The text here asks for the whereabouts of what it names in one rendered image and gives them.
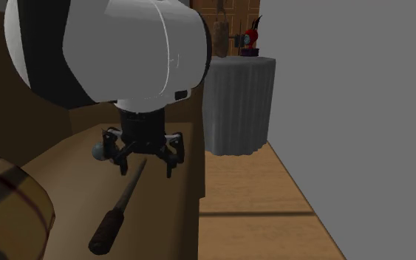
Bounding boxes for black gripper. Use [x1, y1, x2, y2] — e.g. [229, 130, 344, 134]
[100, 107, 185, 179]

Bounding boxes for small grey-blue ball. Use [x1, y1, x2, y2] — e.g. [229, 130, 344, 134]
[91, 141, 108, 163]

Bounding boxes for round table with grey cloth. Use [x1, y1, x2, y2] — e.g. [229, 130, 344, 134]
[202, 15, 277, 157]

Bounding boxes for brown plaid cushion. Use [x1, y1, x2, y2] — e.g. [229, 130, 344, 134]
[0, 148, 57, 260]

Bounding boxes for honing steel with dark handle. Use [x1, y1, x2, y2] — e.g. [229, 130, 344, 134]
[87, 157, 149, 257]

